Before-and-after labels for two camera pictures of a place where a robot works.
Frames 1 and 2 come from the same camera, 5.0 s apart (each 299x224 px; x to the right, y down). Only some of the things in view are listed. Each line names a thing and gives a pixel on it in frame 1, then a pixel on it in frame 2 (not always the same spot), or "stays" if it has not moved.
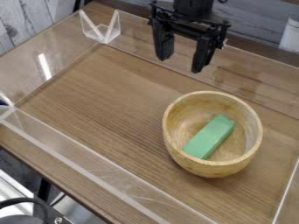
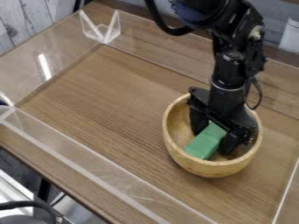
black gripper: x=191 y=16 → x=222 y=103
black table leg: x=44 y=190 stays
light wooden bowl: x=187 y=116 stays
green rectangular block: x=208 y=136 stays
